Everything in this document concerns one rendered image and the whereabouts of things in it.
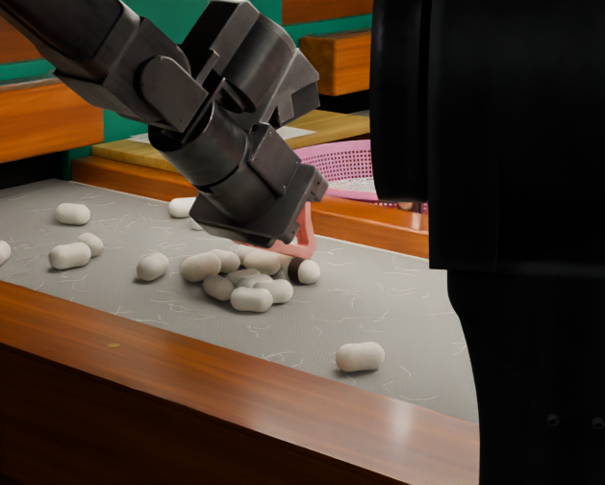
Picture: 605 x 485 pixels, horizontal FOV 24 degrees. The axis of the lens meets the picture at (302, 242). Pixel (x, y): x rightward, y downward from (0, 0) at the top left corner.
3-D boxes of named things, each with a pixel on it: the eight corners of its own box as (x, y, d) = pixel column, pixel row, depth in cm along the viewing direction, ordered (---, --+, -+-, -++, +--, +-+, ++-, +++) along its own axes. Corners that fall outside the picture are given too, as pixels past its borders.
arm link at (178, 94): (248, 46, 112) (153, -52, 104) (317, 58, 106) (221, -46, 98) (170, 164, 110) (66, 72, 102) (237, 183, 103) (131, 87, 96)
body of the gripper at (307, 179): (234, 160, 116) (186, 111, 111) (329, 178, 110) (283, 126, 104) (198, 227, 114) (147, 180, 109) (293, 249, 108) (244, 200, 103)
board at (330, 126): (189, 175, 143) (189, 164, 142) (90, 156, 152) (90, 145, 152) (385, 129, 167) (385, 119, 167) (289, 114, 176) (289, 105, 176)
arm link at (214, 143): (224, 111, 110) (176, 59, 105) (274, 126, 106) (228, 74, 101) (177, 182, 109) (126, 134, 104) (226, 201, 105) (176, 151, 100)
